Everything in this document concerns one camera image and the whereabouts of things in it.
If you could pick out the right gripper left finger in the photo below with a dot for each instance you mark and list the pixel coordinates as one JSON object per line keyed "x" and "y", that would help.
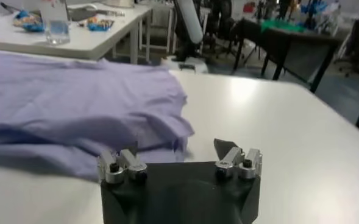
{"x": 115, "y": 170}

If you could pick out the clear unlabelled water bottle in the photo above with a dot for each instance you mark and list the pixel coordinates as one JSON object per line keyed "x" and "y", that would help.
{"x": 58, "y": 30}

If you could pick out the white computer mouse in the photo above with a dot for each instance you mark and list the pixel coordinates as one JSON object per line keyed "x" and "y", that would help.
{"x": 89, "y": 6}

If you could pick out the black table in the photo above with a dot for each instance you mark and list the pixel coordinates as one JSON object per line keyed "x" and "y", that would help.
{"x": 301, "y": 45}

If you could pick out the dark grey laptop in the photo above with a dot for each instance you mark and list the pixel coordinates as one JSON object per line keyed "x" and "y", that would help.
{"x": 87, "y": 13}

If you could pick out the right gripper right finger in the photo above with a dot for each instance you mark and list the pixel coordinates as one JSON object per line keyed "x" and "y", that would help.
{"x": 231, "y": 161}

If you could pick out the white rectangular desk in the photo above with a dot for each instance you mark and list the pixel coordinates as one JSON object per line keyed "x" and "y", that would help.
{"x": 106, "y": 42}

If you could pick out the white wheeled humanoid robot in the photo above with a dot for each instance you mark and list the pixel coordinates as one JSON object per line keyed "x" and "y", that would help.
{"x": 191, "y": 24}

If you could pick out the purple t-shirt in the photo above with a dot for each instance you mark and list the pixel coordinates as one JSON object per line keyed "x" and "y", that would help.
{"x": 75, "y": 106}

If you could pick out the blue snack packet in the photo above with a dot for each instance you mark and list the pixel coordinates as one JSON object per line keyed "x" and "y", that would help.
{"x": 30, "y": 22}
{"x": 100, "y": 25}

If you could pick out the green cloth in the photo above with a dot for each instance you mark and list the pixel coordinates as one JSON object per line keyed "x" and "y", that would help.
{"x": 282, "y": 25}

